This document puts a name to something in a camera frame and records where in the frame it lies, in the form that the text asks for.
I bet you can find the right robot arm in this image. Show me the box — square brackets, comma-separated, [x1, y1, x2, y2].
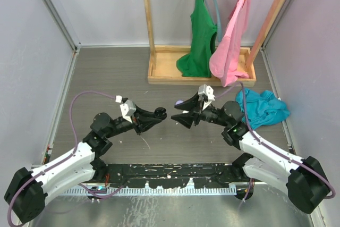
[171, 93, 335, 214]

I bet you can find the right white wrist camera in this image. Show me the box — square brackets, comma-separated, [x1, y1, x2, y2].
[198, 84, 215, 110]

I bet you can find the teal cloth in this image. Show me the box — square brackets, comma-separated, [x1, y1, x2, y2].
[244, 88, 291, 130]

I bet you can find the wooden clothes rack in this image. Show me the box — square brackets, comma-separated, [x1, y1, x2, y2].
[144, 0, 290, 87]

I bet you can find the white slotted cable duct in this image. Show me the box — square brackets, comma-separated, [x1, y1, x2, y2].
[61, 184, 237, 196]

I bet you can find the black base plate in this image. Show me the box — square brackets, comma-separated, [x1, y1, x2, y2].
[105, 163, 250, 189]

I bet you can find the grey blue hanger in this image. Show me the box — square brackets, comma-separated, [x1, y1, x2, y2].
[195, 0, 223, 43]

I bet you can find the black earbud case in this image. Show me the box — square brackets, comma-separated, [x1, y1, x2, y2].
[154, 107, 167, 120]

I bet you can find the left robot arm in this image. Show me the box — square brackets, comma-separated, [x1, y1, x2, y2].
[4, 100, 167, 226]

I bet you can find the green shirt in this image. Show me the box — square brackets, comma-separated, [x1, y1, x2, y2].
[176, 0, 217, 78]

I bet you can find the pink shirt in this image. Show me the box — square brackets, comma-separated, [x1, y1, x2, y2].
[209, 0, 251, 87]

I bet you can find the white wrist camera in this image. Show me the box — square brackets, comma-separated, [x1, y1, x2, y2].
[120, 99, 137, 123]
[198, 84, 215, 110]

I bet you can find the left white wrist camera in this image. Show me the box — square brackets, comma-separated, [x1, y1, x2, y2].
[120, 99, 137, 123]

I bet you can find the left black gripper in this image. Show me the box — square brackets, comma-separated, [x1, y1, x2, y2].
[105, 104, 160, 139]

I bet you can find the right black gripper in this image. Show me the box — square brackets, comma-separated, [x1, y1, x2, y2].
[171, 92, 230, 128]

